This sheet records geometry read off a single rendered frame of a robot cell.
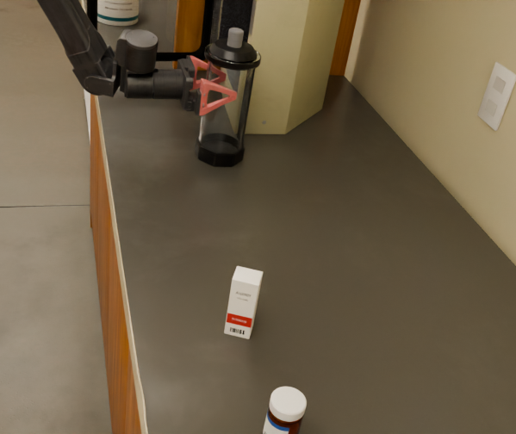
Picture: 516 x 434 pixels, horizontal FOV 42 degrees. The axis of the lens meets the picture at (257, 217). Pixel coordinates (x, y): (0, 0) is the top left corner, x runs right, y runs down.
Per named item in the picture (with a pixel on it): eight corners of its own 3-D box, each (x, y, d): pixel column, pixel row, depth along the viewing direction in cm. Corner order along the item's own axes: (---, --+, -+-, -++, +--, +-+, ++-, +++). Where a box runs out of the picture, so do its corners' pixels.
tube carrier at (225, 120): (239, 139, 145) (253, 43, 133) (250, 164, 136) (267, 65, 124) (189, 137, 141) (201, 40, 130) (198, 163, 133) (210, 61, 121)
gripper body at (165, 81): (187, 58, 131) (149, 57, 129) (196, 79, 123) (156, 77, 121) (184, 89, 134) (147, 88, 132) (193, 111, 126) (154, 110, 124)
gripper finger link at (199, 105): (233, 69, 129) (184, 67, 126) (241, 83, 123) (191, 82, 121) (228, 101, 133) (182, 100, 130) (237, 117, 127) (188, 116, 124)
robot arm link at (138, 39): (99, 65, 130) (83, 89, 124) (100, 12, 122) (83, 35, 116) (158, 81, 130) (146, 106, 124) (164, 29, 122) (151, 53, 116)
